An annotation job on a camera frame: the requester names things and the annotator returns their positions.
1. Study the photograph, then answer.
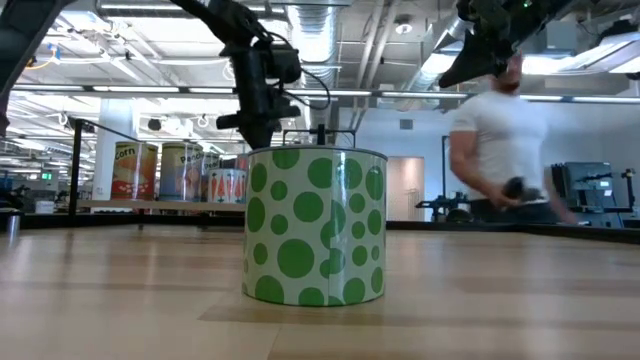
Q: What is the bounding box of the smooth silver ventilation duct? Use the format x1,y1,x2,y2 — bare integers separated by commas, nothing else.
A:
399,14,481,101

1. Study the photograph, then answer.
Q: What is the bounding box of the cream label can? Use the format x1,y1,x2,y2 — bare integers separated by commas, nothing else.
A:
201,151,222,174

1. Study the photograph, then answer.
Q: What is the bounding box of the person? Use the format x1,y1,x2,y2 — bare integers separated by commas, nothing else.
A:
447,49,581,226

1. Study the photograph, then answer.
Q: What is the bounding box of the grey ceiling air unit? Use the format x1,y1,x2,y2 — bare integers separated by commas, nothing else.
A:
542,19,581,56

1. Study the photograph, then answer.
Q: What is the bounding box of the black background robot station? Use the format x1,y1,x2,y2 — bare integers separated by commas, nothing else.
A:
414,192,474,224

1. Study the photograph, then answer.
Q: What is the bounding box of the white column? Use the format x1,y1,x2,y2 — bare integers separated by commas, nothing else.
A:
91,97,141,201

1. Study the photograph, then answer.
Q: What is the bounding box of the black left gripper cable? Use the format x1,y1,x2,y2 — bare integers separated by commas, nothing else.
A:
259,27,334,112

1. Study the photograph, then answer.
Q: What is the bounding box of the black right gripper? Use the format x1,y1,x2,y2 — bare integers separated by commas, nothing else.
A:
438,0,551,90

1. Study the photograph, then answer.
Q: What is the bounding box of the grey machine with monitor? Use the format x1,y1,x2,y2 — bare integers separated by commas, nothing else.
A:
549,160,639,229

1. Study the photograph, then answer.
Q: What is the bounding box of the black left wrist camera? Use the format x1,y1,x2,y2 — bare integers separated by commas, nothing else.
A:
267,42,304,85

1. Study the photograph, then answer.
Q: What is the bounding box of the green dotted white can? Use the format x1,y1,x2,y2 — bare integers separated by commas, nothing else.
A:
241,144,389,308

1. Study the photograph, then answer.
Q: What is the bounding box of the corn label orange can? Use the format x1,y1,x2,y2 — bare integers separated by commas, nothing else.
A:
110,141,159,202

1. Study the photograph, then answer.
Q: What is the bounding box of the dark handheld object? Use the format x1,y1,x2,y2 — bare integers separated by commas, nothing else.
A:
502,175,544,204

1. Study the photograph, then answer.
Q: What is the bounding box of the black T-shaped stand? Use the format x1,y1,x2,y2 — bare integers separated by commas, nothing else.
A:
282,123,358,149

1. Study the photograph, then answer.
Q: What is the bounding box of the carrot label red white can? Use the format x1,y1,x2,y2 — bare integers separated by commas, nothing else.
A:
206,168,248,205

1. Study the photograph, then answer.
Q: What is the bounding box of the long ceiling light rail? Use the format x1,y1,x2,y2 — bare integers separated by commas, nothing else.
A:
0,83,640,104

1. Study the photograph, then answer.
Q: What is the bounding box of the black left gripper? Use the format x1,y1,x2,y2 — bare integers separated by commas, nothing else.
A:
215,42,301,150

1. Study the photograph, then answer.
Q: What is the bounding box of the beige door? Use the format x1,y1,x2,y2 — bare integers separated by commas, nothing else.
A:
387,156,426,223

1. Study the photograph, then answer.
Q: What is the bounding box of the corrugated silver ventilation duct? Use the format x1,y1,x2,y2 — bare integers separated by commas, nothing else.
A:
287,0,346,146

